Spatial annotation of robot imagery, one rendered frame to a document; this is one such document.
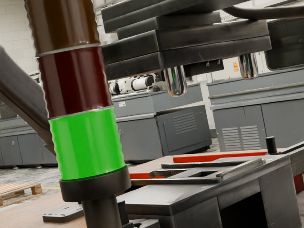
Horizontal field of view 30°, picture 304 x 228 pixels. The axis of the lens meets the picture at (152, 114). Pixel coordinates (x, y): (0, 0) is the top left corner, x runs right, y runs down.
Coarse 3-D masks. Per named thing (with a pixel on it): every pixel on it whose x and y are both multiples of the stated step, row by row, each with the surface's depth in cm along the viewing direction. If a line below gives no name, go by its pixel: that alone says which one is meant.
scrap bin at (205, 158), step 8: (248, 152) 88; (256, 152) 87; (264, 152) 85; (176, 160) 99; (184, 160) 98; (192, 160) 96; (200, 160) 95; (208, 160) 94; (136, 176) 90; (144, 176) 88; (160, 176) 86; (296, 176) 81; (296, 184) 81; (296, 192) 80
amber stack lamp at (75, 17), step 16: (32, 0) 30; (48, 0) 30; (64, 0) 30; (80, 0) 31; (32, 16) 31; (48, 16) 30; (64, 16) 30; (80, 16) 30; (32, 32) 31; (48, 32) 30; (64, 32) 30; (80, 32) 30; (96, 32) 31; (48, 48) 30; (64, 48) 30
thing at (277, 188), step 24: (288, 168) 64; (240, 192) 57; (264, 192) 60; (288, 192) 63; (144, 216) 53; (168, 216) 51; (192, 216) 52; (216, 216) 55; (240, 216) 62; (264, 216) 60; (288, 216) 63
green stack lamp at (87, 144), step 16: (96, 112) 31; (112, 112) 32; (64, 128) 31; (80, 128) 30; (96, 128) 31; (112, 128) 31; (64, 144) 31; (80, 144) 30; (96, 144) 31; (112, 144) 31; (64, 160) 31; (80, 160) 31; (96, 160) 31; (112, 160) 31; (64, 176) 31; (80, 176) 31
